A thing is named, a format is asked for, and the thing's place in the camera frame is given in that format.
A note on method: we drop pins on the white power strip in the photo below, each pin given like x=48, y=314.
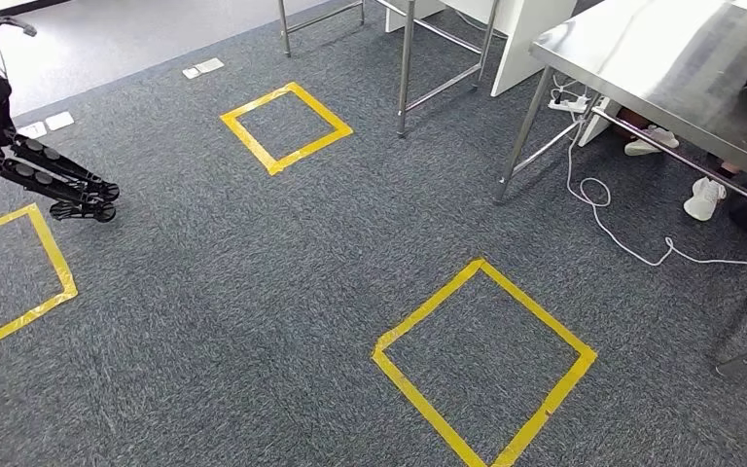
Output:
x=570, y=103

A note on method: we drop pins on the person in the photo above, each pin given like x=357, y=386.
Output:
x=705, y=200

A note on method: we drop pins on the white floor socket box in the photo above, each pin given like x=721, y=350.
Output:
x=32, y=130
x=60, y=121
x=210, y=64
x=192, y=73

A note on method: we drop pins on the white cabinet panel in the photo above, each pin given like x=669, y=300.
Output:
x=528, y=45

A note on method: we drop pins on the yellow tape floor square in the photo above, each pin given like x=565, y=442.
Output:
x=585, y=356

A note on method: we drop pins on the steel workbench table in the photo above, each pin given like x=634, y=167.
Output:
x=638, y=58
x=405, y=64

